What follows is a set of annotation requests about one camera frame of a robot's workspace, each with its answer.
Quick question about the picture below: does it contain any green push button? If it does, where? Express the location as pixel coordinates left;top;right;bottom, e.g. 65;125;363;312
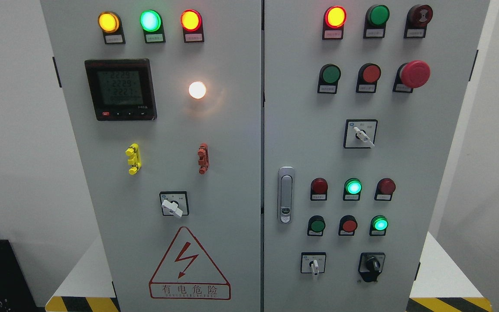
307;215;326;236
363;4;390;38

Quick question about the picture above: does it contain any grey left cabinet door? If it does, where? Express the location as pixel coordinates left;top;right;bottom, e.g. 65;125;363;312
40;0;262;312

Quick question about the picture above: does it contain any yellow terminal connector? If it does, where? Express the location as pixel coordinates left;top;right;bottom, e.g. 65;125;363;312
125;143;141;175

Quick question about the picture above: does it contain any red electric hazard warning sticker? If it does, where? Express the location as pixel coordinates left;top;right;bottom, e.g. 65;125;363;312
149;226;230;300

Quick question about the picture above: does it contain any white platform with hazard stripes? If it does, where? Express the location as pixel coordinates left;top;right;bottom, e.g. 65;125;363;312
45;234;493;312

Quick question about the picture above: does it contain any dark red buzzer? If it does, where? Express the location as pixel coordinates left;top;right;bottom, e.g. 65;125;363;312
404;4;434;38

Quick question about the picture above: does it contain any white selector switch lower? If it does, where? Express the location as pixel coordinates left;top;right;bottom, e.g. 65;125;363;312
300;252;327;275

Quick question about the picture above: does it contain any green lit indicator middle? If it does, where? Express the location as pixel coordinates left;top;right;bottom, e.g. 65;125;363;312
343;178;362;201

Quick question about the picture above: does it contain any red push button lower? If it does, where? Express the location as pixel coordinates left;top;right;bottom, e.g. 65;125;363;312
338;215;358;236

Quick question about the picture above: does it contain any yellow indicator light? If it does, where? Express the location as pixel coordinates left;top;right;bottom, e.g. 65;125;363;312
98;11;126;44

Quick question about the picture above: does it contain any grey right cabinet door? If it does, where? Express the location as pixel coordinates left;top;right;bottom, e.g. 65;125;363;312
263;0;490;312

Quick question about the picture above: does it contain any red terminal connector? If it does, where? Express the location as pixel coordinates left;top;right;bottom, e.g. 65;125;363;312
197;143;210;175

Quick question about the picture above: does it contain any red indicator light top left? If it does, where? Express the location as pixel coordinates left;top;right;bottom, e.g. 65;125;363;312
180;9;204;43

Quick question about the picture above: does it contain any white selector switch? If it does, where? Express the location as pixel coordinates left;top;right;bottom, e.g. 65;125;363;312
344;119;378;149
300;252;327;275

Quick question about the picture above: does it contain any white selector switch upper right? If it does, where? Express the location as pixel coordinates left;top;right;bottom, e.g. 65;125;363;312
344;119;378;149

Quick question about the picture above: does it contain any dark red indicator light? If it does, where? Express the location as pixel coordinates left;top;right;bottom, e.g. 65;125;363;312
310;178;328;201

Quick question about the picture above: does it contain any red indicator light right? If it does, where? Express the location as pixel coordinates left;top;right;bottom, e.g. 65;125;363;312
375;178;396;201

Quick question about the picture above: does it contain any green indicator light top left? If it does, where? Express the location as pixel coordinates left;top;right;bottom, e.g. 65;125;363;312
140;10;166;43

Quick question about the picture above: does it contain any red emergency stop mushroom button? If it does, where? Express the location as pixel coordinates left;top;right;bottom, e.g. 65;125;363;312
392;60;431;94

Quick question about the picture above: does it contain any red lit indicator top right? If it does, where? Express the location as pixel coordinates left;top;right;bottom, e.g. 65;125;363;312
321;6;347;41

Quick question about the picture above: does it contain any green push button lower left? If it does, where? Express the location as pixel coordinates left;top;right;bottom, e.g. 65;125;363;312
307;215;326;236

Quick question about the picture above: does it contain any green push button second row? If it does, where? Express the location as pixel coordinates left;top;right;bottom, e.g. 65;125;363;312
317;63;341;94

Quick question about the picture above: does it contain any green push button top right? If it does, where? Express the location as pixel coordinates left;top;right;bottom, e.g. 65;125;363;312
363;4;390;38

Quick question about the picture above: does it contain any grey cabinet door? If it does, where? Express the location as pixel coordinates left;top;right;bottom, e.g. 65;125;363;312
40;0;262;312
263;0;490;312

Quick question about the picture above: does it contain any white selector switch left door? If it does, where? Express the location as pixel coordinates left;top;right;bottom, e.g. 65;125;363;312
159;191;190;218

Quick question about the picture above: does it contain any red push button second row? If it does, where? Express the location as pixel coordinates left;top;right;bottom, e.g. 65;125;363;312
355;63;382;93

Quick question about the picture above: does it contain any black rotary knob switch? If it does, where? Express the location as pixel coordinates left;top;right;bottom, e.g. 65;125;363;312
358;252;386;283

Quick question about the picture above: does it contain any white indicator light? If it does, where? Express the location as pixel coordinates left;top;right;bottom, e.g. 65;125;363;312
188;81;207;99

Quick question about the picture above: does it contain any black digital power meter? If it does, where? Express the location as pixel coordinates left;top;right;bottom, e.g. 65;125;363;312
84;58;157;121

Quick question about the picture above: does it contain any silver door handle lock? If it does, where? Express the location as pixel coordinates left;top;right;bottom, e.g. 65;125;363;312
277;166;295;224

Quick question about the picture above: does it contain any green illuminated button lower right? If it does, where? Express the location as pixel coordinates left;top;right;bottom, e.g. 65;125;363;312
369;215;389;237

